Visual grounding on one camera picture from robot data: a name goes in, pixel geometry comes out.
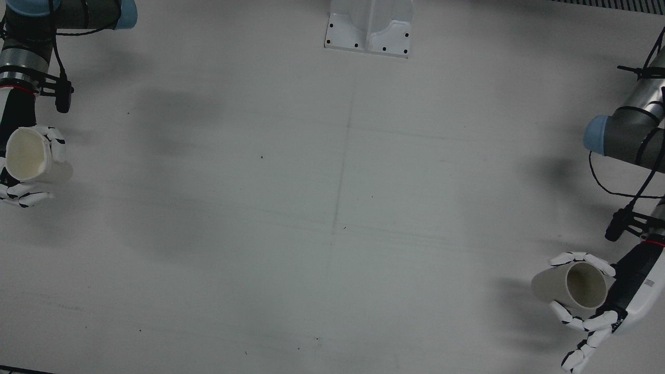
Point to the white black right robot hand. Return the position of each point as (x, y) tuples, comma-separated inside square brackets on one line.
[(18, 111)]

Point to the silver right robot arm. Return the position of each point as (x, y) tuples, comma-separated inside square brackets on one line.
[(78, 13)]

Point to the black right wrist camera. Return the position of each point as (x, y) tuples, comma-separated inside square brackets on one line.
[(63, 98)]

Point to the grey ribbed panel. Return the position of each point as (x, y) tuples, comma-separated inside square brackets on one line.
[(613, 4)]

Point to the white paper cup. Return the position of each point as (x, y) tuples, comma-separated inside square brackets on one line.
[(26, 156)]

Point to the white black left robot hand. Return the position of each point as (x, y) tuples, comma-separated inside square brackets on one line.
[(634, 280)]

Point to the white mounting pedestal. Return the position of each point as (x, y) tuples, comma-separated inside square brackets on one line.
[(363, 26)]

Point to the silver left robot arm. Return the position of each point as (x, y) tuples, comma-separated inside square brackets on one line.
[(623, 135)]

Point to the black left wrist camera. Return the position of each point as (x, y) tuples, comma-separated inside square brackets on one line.
[(615, 228)]

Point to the beige cup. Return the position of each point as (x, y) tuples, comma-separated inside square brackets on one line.
[(550, 285)]

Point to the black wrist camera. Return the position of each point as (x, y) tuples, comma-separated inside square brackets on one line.
[(63, 98), (615, 228)]

